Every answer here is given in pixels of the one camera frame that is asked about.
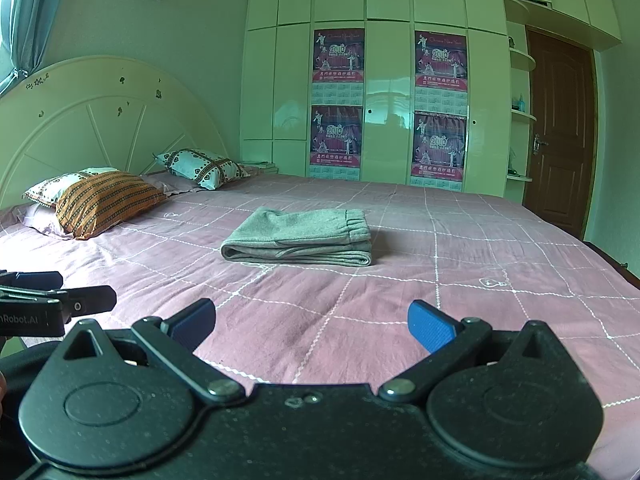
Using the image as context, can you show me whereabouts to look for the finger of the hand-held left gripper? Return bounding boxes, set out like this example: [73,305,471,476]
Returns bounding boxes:
[0,270,65,292]
[50,285,118,321]

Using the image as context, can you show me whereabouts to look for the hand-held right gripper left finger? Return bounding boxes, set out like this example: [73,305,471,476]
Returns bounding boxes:
[50,298,247,405]

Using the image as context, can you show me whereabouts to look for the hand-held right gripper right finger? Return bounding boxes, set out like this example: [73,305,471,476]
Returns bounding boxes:
[377,300,581,405]

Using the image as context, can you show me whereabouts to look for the grey pants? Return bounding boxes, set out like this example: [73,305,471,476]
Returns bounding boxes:
[220,206,374,267]

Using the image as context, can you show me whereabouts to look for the pink pillow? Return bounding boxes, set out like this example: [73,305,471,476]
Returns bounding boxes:
[10,202,71,237]
[140,171,201,196]

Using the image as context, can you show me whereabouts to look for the pink checked bed sheet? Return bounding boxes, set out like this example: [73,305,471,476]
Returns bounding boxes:
[0,172,640,480]

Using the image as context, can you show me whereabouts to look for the white patterned pillow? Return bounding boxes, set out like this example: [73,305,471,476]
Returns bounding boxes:
[22,167,121,208]
[155,148,251,191]

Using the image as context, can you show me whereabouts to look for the orange striped pillow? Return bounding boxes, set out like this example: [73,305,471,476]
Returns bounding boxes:
[55,171,170,241]

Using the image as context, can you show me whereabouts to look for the stack of books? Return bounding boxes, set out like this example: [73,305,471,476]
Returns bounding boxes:
[240,160,280,176]

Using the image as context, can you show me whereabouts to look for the white round headboard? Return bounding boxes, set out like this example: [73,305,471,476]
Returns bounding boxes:
[0,56,231,211]

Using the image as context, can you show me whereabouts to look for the brown wooden door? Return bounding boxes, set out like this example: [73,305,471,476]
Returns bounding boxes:
[522,27,598,241]

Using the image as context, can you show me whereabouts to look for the grey curtain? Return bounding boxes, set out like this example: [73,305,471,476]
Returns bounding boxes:
[0,0,73,98]

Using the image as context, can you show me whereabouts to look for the white rounded corner shelf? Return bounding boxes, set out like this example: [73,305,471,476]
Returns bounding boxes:
[505,20,538,183]

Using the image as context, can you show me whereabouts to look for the white built-in wardrobe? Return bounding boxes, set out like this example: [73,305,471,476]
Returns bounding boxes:
[239,0,623,206]

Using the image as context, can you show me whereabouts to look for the red calendar wall poster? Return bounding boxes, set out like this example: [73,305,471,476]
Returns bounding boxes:
[312,28,365,106]
[411,111,468,192]
[308,105,363,180]
[414,30,469,113]

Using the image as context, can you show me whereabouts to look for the dark wooden bed frame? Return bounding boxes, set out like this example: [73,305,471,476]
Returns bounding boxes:
[582,240,640,291]

